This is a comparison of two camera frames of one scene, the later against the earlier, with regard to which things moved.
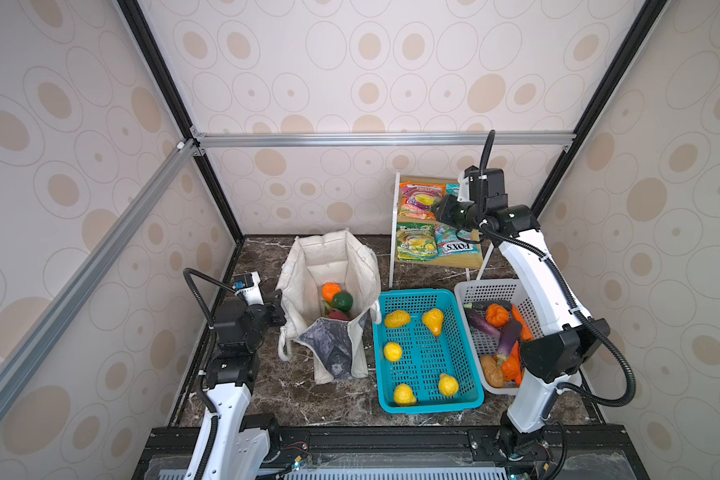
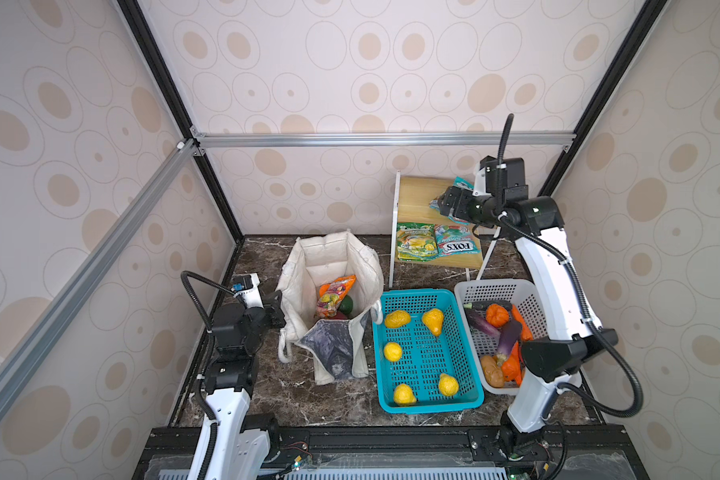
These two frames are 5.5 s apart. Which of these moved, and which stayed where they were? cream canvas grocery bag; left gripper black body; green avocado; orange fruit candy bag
Moved: orange fruit candy bag
Stayed: left gripper black body; green avocado; cream canvas grocery bag
